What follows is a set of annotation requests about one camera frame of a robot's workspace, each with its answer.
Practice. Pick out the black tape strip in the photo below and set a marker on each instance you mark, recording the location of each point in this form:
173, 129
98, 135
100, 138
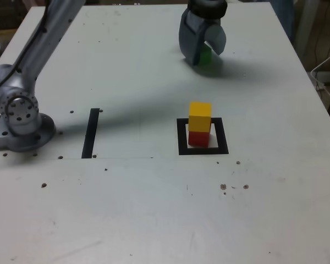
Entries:
90, 132

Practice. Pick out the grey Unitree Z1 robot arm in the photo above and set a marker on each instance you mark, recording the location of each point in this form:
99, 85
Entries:
16, 90

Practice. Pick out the pale metal stand leg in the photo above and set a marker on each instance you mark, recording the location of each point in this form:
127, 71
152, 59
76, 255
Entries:
305, 22

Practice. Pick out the red cube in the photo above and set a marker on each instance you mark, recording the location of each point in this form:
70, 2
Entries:
198, 138

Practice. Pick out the person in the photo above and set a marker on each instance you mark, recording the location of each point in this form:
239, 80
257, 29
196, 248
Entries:
284, 16

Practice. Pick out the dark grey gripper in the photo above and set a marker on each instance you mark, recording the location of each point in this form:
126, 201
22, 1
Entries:
215, 21

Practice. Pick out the yellow cube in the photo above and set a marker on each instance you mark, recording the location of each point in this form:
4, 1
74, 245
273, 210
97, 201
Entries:
199, 118

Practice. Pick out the black tape square outline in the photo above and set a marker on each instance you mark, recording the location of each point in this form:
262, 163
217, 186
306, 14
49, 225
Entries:
181, 137

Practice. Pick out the green cube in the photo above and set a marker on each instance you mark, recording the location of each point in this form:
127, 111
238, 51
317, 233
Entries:
206, 56

